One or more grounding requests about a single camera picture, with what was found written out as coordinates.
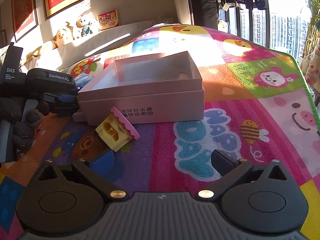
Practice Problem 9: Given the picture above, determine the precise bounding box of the beige plush toy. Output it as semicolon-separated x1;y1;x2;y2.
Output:
65;21;82;40

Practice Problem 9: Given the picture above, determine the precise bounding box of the person's left hand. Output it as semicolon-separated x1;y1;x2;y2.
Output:
0;97;50;155

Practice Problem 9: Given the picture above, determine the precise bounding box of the yellow duck plush toy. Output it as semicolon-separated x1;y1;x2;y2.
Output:
54;29;74;48

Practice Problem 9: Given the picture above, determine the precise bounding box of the green bamboo plant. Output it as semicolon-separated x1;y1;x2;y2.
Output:
302;0;320;52

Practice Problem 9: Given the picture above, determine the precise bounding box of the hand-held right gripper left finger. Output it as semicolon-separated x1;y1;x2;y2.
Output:
37;150;128;202

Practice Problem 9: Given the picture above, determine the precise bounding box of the small white plush toy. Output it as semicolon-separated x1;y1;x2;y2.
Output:
90;17;101;33

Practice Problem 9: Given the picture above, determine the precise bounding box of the floral cloth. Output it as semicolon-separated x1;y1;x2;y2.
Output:
299;39;320;93

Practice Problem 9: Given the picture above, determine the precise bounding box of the white plush cat teal outfit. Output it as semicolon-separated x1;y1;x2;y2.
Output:
79;15;92;37

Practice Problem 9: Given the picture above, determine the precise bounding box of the pink cardboard box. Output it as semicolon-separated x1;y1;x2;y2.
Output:
77;51;205;126

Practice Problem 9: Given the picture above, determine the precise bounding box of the blue white tissue pack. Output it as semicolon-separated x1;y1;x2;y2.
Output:
74;72;94;87

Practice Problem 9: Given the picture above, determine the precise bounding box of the red picture card box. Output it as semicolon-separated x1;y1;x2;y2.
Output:
97;10;119;30

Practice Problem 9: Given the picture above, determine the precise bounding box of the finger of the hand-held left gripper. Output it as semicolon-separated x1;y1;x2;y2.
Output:
44;93;78;105
49;103;81;114

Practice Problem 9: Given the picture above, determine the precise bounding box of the yellow toy house pink roof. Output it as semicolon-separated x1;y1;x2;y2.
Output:
95;107;140;152

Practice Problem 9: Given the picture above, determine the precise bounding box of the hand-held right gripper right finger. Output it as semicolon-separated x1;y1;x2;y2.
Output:
196;149;288;202

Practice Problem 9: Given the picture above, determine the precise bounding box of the colourful printed cartoon mat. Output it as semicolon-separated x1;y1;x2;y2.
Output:
0;24;320;240

